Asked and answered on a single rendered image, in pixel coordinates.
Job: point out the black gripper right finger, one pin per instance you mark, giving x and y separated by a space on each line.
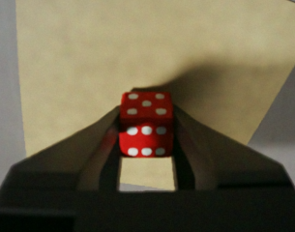
219 162

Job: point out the red die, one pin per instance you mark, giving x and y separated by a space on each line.
146 125

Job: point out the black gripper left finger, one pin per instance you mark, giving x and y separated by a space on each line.
76 160

